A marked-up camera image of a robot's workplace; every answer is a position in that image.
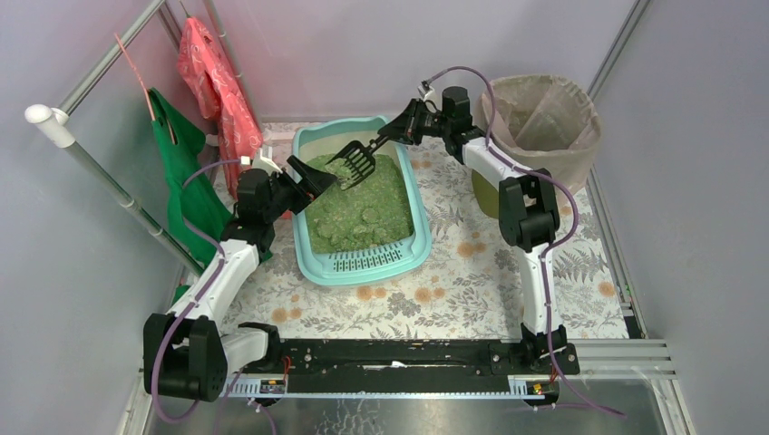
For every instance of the white capped metal pole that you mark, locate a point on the white capped metal pole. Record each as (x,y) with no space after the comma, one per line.
(51,123)

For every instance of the green cloth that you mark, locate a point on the green cloth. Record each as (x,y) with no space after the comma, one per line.
(194,210)

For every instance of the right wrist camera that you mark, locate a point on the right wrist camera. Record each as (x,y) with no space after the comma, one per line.
(426,92)

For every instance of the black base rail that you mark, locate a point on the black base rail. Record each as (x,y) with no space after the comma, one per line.
(402,367)

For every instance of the green cat litter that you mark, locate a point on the green cat litter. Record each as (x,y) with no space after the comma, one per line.
(374,213)

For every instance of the pink hanger rod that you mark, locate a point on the pink hanger rod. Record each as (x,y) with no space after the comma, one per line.
(137,75)

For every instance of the black litter scoop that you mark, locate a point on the black litter scoop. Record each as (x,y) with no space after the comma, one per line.
(357,161)

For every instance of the floral mat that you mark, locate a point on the floral mat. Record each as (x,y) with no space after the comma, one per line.
(469,287)

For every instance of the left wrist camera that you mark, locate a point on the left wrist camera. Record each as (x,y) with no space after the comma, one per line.
(262,160)

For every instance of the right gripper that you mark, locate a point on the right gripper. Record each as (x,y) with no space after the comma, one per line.
(406,124)

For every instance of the pink patterned cloth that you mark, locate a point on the pink patterned cloth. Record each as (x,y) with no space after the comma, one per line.
(210,78)

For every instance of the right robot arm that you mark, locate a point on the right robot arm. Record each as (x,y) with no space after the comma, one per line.
(528,214)

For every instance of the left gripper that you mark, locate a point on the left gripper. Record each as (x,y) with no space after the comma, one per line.
(295,185)

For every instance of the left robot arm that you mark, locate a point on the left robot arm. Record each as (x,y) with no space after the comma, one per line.
(185,355)

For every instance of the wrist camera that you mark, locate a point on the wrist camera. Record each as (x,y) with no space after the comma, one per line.
(262,160)
(426,92)

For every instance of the teal litter box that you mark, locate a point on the teal litter box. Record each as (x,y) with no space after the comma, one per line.
(374,264)

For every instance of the bin with plastic liner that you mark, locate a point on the bin with plastic liner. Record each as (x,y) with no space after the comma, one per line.
(543,121)

